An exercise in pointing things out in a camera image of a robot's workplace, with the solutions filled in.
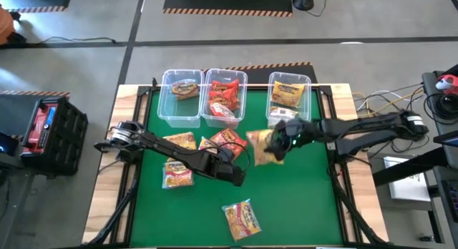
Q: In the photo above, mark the black tablet with blue screen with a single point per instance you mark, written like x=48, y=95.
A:
x=447, y=139

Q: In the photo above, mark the black floor stand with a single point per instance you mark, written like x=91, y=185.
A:
x=303, y=0

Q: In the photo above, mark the blue-edged ramen noodle pack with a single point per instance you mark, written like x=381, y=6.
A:
x=242, y=220
x=207, y=144
x=177, y=175
x=185, y=89

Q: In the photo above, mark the black device with blue light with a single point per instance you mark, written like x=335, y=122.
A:
x=7, y=149

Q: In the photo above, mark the red device in crate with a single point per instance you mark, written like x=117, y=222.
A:
x=39, y=125

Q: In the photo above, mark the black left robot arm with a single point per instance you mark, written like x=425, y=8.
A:
x=161, y=147

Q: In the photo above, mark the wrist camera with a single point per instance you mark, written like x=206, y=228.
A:
x=294, y=125
x=226, y=155

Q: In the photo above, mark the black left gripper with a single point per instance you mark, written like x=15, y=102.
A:
x=222, y=168

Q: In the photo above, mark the black keyboard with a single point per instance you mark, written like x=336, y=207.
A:
x=452, y=202

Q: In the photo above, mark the red ramen noodle pack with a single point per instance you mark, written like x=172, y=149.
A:
x=223, y=98
x=222, y=112
x=229, y=140
x=224, y=85

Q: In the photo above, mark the green table mat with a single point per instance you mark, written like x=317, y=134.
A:
x=200, y=220

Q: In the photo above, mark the black desk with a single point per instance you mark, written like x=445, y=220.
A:
x=429, y=81

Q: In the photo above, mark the small black object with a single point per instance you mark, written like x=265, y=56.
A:
x=426, y=238

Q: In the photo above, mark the black metal bar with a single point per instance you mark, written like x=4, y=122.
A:
x=411, y=168

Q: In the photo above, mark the clear plastic bin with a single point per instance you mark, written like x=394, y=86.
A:
x=236, y=75
x=179, y=114
x=304, y=113

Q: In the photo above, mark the orange vacuum cleaner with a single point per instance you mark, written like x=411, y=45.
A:
x=5, y=23

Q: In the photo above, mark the red white object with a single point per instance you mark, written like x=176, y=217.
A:
x=445, y=83

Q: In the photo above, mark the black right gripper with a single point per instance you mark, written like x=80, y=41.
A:
x=297, y=140

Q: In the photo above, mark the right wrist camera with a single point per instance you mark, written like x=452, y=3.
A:
x=294, y=125

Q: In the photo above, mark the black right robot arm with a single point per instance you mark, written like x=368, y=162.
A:
x=358, y=125

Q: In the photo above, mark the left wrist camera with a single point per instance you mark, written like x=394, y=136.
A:
x=226, y=155

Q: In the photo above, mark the black plastic crate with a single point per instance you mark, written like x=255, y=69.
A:
x=69, y=134

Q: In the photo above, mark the white paper sheet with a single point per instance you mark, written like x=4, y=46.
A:
x=408, y=188

